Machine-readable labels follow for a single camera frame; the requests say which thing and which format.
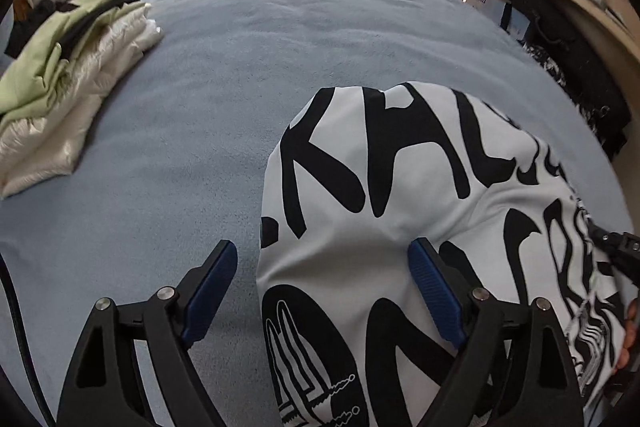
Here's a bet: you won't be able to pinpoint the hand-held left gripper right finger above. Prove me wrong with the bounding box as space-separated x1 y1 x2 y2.
407 237 587 427

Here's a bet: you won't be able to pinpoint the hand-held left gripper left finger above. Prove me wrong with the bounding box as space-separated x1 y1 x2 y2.
56 238 239 427

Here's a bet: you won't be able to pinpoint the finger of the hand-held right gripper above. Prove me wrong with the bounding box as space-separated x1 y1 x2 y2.
586 218 640 290

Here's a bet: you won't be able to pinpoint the black white printed jacket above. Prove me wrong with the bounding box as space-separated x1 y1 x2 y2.
255 81 640 427

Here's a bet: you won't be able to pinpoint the black clothes pile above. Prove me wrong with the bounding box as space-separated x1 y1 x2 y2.
4 0 76 58

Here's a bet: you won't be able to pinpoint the person's right hand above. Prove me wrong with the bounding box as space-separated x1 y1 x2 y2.
616 299 640 373

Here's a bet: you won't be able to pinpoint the blue fleece blanket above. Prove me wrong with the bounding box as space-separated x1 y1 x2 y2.
0 0 636 427

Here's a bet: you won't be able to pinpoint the folded green and cream jackets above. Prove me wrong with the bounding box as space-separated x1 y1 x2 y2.
0 2 165 201

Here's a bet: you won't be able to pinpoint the white printed box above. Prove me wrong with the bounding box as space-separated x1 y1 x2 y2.
466 0 507 24

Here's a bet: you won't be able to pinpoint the folded green jacket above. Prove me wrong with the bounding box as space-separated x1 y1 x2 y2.
0 0 138 118

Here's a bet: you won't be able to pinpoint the black cable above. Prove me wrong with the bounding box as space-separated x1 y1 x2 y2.
0 252 53 427

